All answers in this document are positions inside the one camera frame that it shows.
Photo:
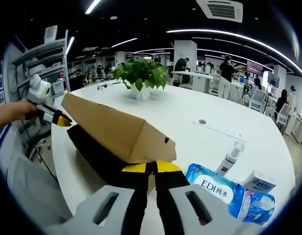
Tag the small white blue carton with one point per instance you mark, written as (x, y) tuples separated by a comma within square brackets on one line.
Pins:
[(260, 182)]

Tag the white office chair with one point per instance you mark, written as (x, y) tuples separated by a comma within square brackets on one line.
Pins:
[(257, 98), (284, 113)]

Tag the potted green plant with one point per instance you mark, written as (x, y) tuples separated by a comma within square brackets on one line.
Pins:
[(141, 73)]

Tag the ceiling light strip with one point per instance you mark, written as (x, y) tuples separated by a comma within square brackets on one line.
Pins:
[(93, 6), (180, 31)]

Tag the grey mesh office chair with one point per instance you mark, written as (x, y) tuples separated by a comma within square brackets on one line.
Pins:
[(35, 186)]

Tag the ceiling air conditioner unit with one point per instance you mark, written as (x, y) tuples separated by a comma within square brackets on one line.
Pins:
[(220, 11)]

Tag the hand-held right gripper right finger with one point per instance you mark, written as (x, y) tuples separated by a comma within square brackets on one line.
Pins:
[(170, 200)]

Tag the white spray bottle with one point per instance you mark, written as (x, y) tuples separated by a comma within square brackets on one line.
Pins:
[(227, 162)]

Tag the person's left hand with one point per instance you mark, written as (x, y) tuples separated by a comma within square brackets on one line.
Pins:
[(28, 110)]

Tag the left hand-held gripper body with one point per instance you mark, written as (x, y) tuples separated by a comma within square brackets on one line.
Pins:
[(38, 90)]

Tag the blue soft wet wipes pack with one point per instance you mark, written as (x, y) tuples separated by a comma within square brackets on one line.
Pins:
[(214, 186)]

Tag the blue picture poster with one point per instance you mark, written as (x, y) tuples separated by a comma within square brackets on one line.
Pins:
[(1, 96)]

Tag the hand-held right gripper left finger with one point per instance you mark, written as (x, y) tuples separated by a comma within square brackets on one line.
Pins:
[(136, 203)]

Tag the white blue bordered banner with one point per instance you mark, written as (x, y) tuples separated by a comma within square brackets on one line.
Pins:
[(2, 139)]

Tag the small black white gadget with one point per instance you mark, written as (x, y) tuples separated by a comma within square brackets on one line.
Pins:
[(102, 86)]

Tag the brown cardboard shoe box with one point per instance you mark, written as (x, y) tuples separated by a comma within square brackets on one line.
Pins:
[(111, 122)]

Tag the white slatted unit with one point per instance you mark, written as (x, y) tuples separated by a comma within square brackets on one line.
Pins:
[(51, 34)]

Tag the black pen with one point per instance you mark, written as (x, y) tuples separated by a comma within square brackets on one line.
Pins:
[(114, 83)]

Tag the dark flat monitor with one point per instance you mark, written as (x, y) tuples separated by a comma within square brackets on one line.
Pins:
[(273, 78)]

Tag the pink wall screen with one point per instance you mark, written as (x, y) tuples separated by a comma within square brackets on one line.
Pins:
[(255, 68)]

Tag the grey metal shelving rack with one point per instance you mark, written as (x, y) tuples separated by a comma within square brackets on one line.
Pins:
[(50, 45)]

